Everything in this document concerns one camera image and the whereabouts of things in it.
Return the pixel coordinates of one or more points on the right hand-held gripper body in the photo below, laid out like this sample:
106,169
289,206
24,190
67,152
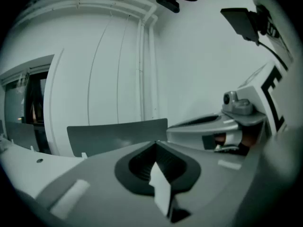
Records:
253,98

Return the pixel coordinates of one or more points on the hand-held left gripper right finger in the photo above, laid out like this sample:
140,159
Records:
213,190

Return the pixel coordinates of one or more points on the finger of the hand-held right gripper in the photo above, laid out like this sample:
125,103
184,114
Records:
184,136
210,116

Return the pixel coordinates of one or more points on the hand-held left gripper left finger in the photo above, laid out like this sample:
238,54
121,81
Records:
94,190

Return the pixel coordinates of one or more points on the person's right hand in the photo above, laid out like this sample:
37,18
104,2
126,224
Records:
251,138

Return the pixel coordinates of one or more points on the person's white shirt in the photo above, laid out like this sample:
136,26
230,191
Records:
296,79

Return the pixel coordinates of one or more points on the black flat chest device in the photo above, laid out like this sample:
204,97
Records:
240,22

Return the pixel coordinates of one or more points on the dark window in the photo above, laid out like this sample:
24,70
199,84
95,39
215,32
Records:
26,98

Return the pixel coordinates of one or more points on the grey gripper camera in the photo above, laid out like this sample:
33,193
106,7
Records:
233,103

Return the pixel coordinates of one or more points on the black chest mount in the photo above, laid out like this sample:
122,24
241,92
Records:
261,20

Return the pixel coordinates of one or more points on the black head-worn camera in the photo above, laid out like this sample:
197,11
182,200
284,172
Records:
168,2

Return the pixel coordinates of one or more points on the white horizontal wall pipes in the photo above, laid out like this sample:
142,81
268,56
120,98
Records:
94,1

